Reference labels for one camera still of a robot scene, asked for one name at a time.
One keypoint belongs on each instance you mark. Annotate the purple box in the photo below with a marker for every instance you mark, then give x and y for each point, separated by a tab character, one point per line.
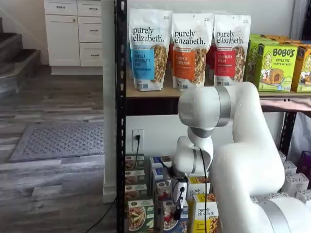
306	160

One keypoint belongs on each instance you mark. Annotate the white wall outlet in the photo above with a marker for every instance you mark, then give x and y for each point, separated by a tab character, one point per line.
134	148

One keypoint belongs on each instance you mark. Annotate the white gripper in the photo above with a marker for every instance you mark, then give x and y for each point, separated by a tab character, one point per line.
179	188

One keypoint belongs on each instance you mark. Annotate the wooden shelf board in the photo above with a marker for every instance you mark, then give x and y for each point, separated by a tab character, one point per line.
155	93

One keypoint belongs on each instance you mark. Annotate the dark wooden staircase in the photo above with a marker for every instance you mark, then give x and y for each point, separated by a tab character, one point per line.
14	53

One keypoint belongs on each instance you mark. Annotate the blue purely elizabeth granola bag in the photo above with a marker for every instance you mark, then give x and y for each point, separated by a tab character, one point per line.
148	48
130	60

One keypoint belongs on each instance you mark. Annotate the white patterned pantry box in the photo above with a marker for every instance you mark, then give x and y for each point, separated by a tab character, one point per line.
305	195
282	156
290	167
296	182

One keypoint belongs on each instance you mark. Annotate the white kitchen cabinet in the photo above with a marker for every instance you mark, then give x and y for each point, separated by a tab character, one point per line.
63	41

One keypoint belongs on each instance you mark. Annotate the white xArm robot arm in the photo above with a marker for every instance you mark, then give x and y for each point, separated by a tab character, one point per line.
243	157

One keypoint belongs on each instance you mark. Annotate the black metal shelf rack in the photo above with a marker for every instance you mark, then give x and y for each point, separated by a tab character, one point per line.
120	121

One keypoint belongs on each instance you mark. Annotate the grey patterned doormat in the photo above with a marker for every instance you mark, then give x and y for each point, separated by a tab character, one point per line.
60	143

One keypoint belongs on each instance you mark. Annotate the green Bobo's apple pie box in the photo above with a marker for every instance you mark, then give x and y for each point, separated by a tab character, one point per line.
279	65
251	63

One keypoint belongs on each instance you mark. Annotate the orange purely elizabeth granola bag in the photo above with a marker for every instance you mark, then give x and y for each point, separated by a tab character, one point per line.
192	48

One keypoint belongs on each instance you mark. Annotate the yellow purely elizabeth box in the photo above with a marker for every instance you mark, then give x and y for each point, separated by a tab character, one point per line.
204	213
194	187

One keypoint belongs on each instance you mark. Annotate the green oatmeal box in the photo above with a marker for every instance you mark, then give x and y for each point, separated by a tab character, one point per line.
134	177
136	191
141	214
132	162

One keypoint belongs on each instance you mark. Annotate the blue label granola box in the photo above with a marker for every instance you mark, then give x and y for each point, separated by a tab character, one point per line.
158	161
159	172

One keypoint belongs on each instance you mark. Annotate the blue white berry oatmeal box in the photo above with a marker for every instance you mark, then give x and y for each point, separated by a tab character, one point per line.
161	189
167	218

